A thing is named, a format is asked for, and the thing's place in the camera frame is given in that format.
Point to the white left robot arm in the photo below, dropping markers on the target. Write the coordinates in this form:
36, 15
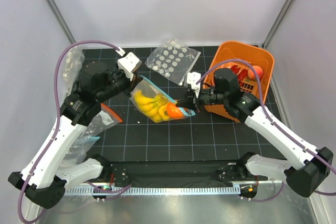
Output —
42, 182

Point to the toy peach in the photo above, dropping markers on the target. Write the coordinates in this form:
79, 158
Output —
259, 73

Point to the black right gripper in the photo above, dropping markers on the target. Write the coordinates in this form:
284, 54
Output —
189, 100

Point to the clear dotted bag at wall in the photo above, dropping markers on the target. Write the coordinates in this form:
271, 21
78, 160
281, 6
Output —
74, 59

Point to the white slotted cable duct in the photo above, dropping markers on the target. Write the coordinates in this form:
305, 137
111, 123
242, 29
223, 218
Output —
87, 190

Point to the clear red-zip bag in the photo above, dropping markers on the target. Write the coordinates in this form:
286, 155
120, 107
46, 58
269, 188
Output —
104, 120

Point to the yellow toy bell pepper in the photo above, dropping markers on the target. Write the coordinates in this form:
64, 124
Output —
163, 113

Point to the yellow toy banana bunch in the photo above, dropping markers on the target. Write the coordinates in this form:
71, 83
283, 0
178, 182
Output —
150, 106

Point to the red toy lobster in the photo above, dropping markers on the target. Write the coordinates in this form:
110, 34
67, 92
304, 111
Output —
241, 73

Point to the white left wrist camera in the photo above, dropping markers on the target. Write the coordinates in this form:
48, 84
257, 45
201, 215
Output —
128, 62

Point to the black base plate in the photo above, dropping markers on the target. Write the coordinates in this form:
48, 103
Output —
175, 174

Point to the orange plastic bin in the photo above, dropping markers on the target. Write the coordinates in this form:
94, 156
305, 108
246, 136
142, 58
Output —
246, 56

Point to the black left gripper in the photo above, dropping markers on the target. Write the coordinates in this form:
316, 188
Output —
129, 83

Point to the clear blue-zip bag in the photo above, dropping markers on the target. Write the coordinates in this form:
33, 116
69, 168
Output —
149, 89

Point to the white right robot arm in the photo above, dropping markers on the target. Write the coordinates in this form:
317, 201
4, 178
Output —
305, 166

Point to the toy orange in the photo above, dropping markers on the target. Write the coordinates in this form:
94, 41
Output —
173, 111

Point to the clear polka dot bag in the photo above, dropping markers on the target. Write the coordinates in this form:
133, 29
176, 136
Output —
173, 60

